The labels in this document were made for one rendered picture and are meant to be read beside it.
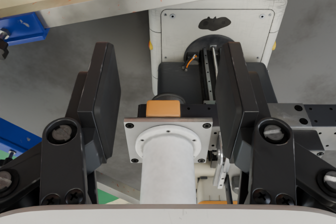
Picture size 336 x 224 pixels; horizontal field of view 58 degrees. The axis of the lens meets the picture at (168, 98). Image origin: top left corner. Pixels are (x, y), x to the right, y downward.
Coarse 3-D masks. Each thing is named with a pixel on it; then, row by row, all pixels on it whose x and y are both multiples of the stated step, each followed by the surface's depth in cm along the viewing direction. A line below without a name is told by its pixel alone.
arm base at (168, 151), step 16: (160, 128) 53; (176, 128) 53; (144, 144) 56; (160, 144) 53; (176, 144) 53; (192, 144) 57; (144, 160) 53; (160, 160) 51; (176, 160) 51; (192, 160) 54; (144, 176) 51; (160, 176) 49; (176, 176) 49; (192, 176) 51; (144, 192) 49; (160, 192) 47; (176, 192) 47; (192, 192) 49
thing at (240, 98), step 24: (240, 48) 12; (240, 72) 11; (216, 96) 14; (240, 96) 10; (264, 96) 11; (240, 120) 10; (240, 144) 10; (240, 168) 11; (312, 168) 9; (312, 192) 9
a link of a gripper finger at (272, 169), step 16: (256, 128) 10; (272, 128) 10; (288, 128) 10; (256, 144) 9; (272, 144) 9; (288, 144) 9; (256, 160) 9; (272, 160) 9; (288, 160) 9; (240, 176) 11; (256, 176) 8; (272, 176) 8; (288, 176) 8; (240, 192) 10; (256, 192) 8; (272, 192) 8; (288, 192) 8
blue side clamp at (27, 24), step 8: (8, 16) 54; (16, 16) 54; (24, 16) 53; (32, 16) 53; (0, 24) 55; (8, 24) 55; (16, 24) 55; (24, 24) 55; (32, 24) 55; (40, 24) 55; (16, 32) 56; (24, 32) 56; (32, 32) 56; (40, 32) 56; (8, 40) 57; (16, 40) 56; (24, 40) 56; (32, 40) 56
